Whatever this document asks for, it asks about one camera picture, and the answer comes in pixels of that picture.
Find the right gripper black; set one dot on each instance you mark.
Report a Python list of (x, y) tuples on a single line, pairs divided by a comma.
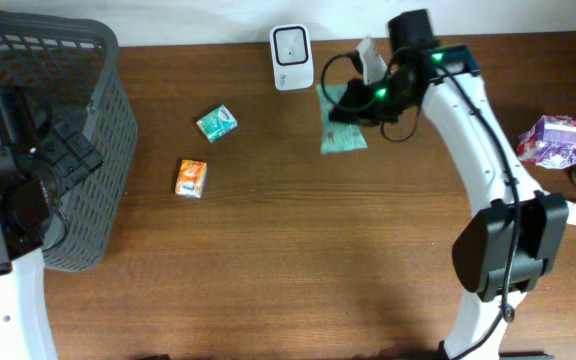
[(361, 105)]

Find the teal wet wipes pack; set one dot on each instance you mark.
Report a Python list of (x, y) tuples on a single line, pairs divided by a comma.
[(337, 137)]

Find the small teal tissue packet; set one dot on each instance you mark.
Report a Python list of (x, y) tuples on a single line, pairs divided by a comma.
[(217, 123)]

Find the purple white sanitary pad pack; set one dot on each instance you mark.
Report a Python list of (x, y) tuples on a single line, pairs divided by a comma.
[(550, 143)]

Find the orange small box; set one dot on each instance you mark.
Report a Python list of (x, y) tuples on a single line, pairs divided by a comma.
[(191, 179)]

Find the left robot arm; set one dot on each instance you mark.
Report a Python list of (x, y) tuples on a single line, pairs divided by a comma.
[(42, 159)]

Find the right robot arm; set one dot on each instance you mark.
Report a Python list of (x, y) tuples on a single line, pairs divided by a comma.
[(516, 228)]

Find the white barcode scanner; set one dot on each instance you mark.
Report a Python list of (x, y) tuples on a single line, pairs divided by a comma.
[(292, 57)]

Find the grey plastic mesh basket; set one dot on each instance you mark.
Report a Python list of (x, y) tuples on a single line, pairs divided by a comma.
[(73, 64)]

